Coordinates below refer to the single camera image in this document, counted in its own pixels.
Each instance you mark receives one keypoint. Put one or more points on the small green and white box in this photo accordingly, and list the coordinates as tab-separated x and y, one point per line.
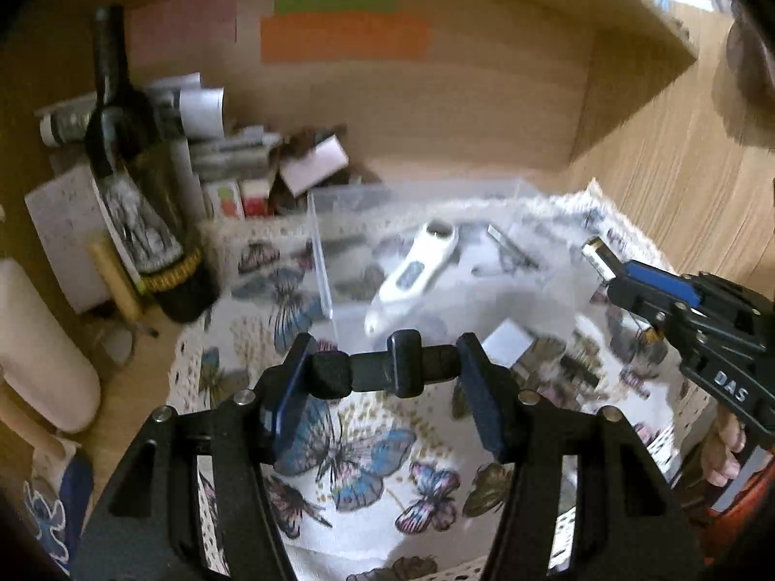
225	200

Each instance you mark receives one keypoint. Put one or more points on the person's right hand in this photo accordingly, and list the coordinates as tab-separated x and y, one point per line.
723	448

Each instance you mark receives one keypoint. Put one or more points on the dark wine bottle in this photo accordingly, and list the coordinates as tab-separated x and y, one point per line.
142	206

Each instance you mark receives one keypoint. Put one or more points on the small red and white box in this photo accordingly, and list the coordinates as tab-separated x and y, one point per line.
254	197

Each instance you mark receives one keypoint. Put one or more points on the white handheld thermometer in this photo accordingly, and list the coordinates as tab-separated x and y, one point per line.
412	275

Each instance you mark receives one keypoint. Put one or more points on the butterfly printed cloth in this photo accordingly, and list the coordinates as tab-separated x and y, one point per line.
375	466

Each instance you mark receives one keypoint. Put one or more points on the orange sticky note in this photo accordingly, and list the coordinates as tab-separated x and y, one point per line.
344	37

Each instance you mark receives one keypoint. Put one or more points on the wooden stick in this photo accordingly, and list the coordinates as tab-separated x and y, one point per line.
116	281

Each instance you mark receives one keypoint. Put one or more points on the open cardboard box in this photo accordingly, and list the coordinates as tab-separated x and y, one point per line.
309	160

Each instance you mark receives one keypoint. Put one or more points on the silver metal clip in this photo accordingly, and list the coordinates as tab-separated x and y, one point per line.
511	247

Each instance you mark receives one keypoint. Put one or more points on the wooden shelf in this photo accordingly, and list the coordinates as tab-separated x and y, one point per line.
545	42

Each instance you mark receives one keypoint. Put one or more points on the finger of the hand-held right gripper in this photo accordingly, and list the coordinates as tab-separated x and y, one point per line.
636	302
663	281

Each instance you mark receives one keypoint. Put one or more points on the blue printed cloth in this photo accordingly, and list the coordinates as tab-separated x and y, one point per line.
54	511

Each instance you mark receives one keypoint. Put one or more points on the pink sticky note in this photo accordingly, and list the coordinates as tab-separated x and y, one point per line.
181	15

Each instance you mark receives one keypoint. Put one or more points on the white paper sheet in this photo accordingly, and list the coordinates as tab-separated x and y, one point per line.
63	218

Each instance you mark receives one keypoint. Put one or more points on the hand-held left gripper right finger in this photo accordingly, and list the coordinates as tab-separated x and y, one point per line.
485	402

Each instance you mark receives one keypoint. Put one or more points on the clear plastic box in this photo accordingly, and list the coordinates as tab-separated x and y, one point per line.
424	290

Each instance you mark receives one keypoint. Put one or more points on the brown round object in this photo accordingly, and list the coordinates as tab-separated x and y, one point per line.
748	78

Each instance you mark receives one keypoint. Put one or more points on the small black and silver stick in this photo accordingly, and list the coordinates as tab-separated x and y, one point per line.
600	259

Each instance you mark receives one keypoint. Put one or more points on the black plastic part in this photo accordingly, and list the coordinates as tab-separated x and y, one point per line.
387	366

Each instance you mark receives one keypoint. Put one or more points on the white paper roll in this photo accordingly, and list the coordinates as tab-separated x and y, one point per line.
42	351

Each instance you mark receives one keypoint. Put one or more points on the small white card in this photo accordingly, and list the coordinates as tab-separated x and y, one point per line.
507	344

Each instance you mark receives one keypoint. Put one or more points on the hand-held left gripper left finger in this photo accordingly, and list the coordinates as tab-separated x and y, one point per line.
289	402

